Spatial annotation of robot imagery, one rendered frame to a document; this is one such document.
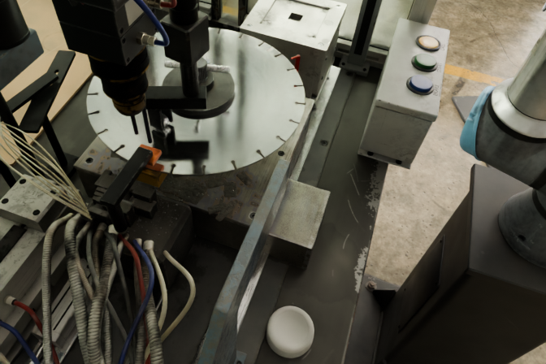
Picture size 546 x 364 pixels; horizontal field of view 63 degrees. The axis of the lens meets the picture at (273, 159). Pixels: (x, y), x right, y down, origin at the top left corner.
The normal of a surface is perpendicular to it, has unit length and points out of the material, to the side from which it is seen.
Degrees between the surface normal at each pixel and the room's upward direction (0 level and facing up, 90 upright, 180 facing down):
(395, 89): 0
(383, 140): 90
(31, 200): 0
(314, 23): 0
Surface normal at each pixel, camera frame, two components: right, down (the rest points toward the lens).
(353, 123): 0.07, -0.63
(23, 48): 0.94, 0.29
